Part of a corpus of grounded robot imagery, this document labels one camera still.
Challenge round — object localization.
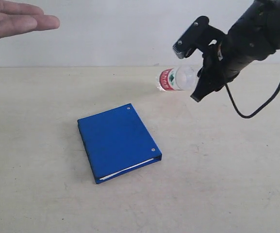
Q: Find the clear plastic water bottle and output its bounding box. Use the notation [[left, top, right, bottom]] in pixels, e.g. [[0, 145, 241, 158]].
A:
[[156, 66, 199, 92]]

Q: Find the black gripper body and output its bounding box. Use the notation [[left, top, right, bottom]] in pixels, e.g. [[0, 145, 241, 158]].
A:
[[218, 16, 276, 83]]

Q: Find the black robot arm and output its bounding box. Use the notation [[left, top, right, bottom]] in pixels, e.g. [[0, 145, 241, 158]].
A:
[[173, 0, 280, 102]]

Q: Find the person's open hand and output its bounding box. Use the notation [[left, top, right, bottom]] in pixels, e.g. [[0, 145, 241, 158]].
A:
[[0, 0, 60, 39]]

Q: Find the blue notebook binder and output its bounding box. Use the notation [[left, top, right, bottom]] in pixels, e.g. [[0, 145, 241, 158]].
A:
[[77, 103, 162, 184]]

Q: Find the black cable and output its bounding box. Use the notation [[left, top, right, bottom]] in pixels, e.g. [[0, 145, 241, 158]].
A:
[[225, 51, 280, 119]]

